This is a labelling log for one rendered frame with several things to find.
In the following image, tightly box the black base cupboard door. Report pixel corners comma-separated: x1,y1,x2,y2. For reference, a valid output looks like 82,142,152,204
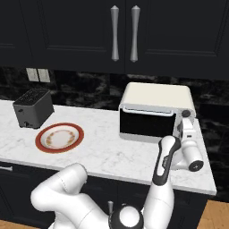
80,174,120,217

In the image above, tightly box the black wall cupboard door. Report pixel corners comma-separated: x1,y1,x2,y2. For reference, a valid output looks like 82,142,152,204
0,0,126,75
124,0,229,81

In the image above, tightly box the white toaster oven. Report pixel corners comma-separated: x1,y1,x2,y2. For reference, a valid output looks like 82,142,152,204
118,81,198,144

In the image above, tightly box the white toaster oven door handle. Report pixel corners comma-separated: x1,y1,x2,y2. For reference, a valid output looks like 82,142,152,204
122,106,175,117

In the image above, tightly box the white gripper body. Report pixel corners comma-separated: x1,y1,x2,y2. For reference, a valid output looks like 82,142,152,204
181,117,197,135

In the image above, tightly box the black glass toaster oven door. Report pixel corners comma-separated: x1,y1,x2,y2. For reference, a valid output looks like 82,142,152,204
119,106,177,139

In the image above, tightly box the black drawer front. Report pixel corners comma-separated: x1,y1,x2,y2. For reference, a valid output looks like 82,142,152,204
0,161,62,222

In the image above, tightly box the silver cupboard door handle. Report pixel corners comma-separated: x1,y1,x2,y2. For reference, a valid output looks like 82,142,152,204
130,4,141,64
110,4,121,63

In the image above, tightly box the red rimmed white plate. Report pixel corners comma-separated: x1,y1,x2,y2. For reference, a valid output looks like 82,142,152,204
34,122,85,155

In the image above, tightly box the silver base cupboard handle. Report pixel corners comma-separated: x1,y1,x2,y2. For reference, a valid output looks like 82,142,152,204
107,200,115,216

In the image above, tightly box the black toaster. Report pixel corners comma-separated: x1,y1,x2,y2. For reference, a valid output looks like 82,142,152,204
12,88,55,130

